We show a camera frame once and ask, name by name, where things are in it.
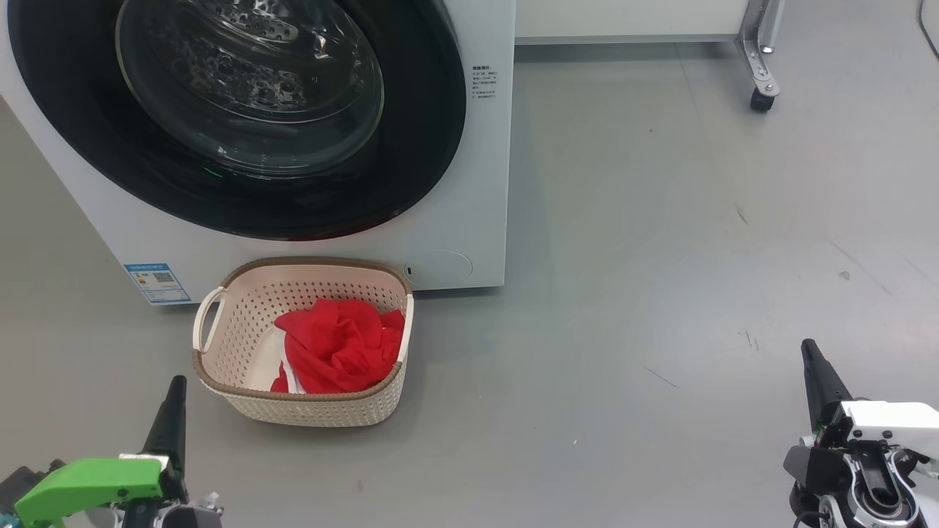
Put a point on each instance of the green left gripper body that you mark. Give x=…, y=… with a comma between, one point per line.
x=95, y=480

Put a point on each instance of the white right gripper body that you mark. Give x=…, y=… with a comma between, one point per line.
x=895, y=425

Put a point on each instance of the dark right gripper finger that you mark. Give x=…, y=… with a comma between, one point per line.
x=821, y=385

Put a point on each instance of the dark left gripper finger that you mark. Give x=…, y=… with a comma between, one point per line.
x=172, y=433

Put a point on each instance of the red white garment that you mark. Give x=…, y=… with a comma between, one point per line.
x=337, y=345

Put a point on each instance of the black round glass washer door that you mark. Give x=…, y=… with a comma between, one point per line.
x=411, y=147

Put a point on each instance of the cream perforated laundry basket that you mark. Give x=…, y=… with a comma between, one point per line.
x=242, y=345

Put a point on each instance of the white washing machine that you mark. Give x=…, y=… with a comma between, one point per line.
x=477, y=183

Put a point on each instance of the blue energy label sticker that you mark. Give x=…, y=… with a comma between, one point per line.
x=158, y=283

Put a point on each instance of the white wheeled partition panel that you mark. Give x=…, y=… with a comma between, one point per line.
x=623, y=18

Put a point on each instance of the small printed text label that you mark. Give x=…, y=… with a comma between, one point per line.
x=485, y=82

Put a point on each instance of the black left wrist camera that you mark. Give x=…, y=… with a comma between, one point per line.
x=22, y=484

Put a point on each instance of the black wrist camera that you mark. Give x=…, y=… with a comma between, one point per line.
x=818, y=469
x=22, y=484

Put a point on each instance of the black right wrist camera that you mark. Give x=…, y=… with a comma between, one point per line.
x=818, y=469

